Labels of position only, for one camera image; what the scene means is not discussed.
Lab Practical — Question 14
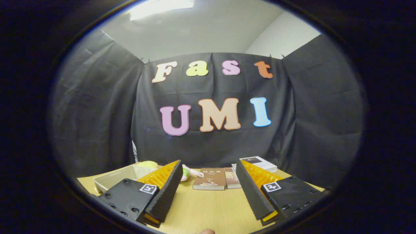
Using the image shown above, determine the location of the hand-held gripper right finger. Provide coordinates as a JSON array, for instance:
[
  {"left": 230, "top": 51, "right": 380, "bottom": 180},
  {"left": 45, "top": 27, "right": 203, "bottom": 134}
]
[{"left": 236, "top": 159, "right": 327, "bottom": 227}]

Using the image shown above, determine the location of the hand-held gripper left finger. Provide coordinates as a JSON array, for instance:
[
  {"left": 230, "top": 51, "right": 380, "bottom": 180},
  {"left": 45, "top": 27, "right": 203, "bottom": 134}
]
[{"left": 92, "top": 159, "right": 184, "bottom": 228}]

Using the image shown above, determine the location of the brown cardboard storage box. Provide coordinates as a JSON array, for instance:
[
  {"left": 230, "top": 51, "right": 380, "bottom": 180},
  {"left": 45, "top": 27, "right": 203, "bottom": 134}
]
[{"left": 93, "top": 164, "right": 158, "bottom": 195}]

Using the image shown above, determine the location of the yellow plush toy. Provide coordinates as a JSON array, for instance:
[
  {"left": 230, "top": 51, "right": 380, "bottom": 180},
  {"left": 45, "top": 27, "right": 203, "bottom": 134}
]
[{"left": 136, "top": 160, "right": 159, "bottom": 170}]

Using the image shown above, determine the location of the white book with dark picture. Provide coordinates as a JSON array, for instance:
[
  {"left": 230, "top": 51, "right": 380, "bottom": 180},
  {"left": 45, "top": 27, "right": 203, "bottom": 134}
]
[{"left": 240, "top": 156, "right": 278, "bottom": 173}]

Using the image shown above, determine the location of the green and pink plush toy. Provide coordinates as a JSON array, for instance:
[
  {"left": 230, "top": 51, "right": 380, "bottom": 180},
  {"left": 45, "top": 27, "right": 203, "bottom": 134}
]
[{"left": 181, "top": 164, "right": 205, "bottom": 182}]

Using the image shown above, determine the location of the brown patterned book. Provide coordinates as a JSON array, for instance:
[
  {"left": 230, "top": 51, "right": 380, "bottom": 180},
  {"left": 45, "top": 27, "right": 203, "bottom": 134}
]
[{"left": 224, "top": 167, "right": 242, "bottom": 189}]

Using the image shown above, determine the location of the brown cover book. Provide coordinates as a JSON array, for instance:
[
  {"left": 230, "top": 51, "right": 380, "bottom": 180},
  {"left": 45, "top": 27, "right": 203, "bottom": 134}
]
[{"left": 192, "top": 168, "right": 227, "bottom": 191}]

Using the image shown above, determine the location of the ceiling light panel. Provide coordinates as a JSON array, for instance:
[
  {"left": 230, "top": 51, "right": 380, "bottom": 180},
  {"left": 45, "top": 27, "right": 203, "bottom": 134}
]
[{"left": 129, "top": 0, "right": 196, "bottom": 21}]

